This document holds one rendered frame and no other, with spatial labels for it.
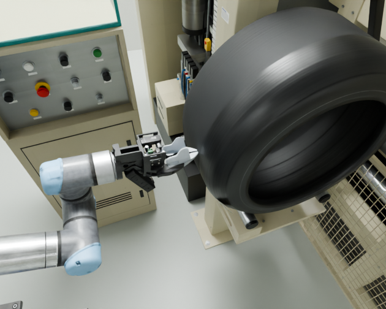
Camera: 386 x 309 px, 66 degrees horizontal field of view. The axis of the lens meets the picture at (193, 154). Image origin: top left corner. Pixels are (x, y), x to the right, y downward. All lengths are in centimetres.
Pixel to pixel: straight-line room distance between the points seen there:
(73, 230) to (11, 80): 72
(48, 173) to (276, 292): 150
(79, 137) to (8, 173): 126
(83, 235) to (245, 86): 47
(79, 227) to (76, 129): 73
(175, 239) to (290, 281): 72
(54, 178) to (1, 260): 18
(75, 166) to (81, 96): 67
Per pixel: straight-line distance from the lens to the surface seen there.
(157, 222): 202
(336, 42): 71
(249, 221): 100
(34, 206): 232
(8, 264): 70
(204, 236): 195
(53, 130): 138
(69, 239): 70
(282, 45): 69
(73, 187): 70
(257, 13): 93
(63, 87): 130
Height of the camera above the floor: 180
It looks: 51 degrees down
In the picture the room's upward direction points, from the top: straight up
